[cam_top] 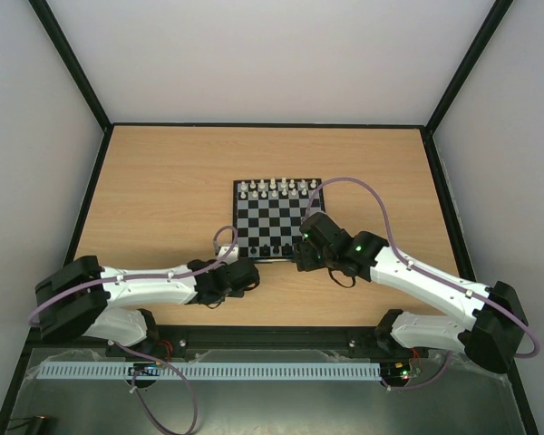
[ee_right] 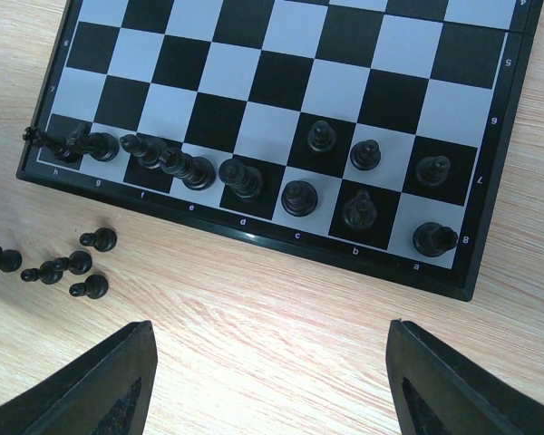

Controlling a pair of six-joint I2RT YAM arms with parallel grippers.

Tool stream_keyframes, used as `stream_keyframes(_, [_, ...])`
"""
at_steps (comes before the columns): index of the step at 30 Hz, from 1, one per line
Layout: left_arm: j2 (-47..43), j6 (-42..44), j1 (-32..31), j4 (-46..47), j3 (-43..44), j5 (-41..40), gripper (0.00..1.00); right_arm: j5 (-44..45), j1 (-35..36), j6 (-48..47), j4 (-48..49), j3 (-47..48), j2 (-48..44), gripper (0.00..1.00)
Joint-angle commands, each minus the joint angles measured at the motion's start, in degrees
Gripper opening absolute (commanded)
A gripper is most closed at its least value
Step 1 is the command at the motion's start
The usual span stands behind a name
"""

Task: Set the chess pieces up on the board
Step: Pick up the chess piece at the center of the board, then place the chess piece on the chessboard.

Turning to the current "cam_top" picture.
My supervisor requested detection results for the black chess king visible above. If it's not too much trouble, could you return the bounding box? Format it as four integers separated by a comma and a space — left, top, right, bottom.
282, 243, 293, 257

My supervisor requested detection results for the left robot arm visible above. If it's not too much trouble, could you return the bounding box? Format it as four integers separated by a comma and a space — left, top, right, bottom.
29, 256, 260, 348

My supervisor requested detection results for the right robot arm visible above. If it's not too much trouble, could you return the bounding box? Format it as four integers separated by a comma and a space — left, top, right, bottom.
294, 212, 528, 374

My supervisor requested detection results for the left circuit board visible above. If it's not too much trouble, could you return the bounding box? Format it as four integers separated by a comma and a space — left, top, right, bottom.
126, 362, 169, 378

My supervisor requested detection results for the circuit board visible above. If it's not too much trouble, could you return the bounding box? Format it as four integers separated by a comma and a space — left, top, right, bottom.
384, 360, 423, 380
126, 362, 169, 378

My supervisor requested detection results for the right circuit board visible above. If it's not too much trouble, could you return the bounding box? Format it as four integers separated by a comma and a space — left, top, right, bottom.
384, 360, 423, 380

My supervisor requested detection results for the black and silver chessboard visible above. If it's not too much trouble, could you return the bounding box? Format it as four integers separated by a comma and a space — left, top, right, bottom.
232, 178, 325, 262

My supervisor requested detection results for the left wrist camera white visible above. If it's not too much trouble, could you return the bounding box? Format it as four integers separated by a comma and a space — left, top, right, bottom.
217, 245, 239, 263

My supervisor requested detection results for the black aluminium rail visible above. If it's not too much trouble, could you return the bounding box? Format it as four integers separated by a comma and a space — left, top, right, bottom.
159, 325, 403, 354

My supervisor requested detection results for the white slotted cable duct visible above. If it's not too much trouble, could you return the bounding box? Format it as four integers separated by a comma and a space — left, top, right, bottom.
36, 362, 382, 382

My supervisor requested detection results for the black frame post right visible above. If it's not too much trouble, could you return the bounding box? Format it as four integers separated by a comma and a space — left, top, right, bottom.
424, 0, 514, 132

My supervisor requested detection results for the black frame post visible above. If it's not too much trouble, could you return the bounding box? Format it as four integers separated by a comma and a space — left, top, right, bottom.
424, 0, 514, 132
28, 0, 112, 132

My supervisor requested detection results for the black frame post left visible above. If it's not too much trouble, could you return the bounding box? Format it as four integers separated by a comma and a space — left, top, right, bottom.
28, 0, 112, 132

